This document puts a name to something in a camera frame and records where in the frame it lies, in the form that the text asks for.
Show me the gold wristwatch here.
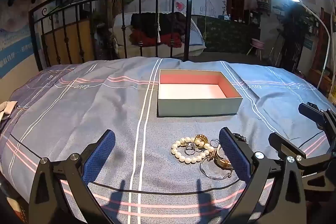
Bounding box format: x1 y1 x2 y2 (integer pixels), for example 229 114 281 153
214 147 234 170

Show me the blue wall poster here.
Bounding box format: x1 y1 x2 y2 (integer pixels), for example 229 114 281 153
0 21 40 79

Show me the yellow wooden board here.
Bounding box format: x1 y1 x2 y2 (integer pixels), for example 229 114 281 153
41 17 93 65

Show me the white tassel cord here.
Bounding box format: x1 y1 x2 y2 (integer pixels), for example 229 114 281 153
156 0 162 44

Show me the pink stool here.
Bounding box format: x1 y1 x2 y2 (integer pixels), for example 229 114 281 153
246 38 266 61

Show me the red clothing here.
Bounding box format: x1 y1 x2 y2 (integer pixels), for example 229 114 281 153
130 29 183 48

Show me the chunky gold ring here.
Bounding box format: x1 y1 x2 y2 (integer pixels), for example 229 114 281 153
194 134 210 144

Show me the white wicker chair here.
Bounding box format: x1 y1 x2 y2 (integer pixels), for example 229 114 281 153
112 12 207 58

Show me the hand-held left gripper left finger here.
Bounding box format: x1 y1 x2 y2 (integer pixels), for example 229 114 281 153
28 129 116 224

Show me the black clothing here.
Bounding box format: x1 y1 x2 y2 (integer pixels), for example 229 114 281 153
130 12 187 36

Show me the hanging knotted rope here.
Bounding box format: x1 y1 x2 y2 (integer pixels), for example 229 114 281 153
203 0 209 41

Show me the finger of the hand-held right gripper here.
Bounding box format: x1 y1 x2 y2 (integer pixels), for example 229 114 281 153
298 102 336 153
268 132 336 174

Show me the box with pink lining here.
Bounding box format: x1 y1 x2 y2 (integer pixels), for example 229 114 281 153
157 69 243 118

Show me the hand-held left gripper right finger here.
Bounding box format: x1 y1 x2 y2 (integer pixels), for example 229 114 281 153
219 127 307 224

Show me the dark green floral cloth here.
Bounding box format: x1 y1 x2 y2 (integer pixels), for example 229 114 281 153
191 15 261 53

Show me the black iron bed headboard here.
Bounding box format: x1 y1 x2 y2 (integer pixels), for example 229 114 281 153
28 0 194 71

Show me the beige cloth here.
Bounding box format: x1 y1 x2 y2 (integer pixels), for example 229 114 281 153
0 101 18 123

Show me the pearl bracelet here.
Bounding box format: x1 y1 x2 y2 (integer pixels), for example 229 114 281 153
171 136 214 164

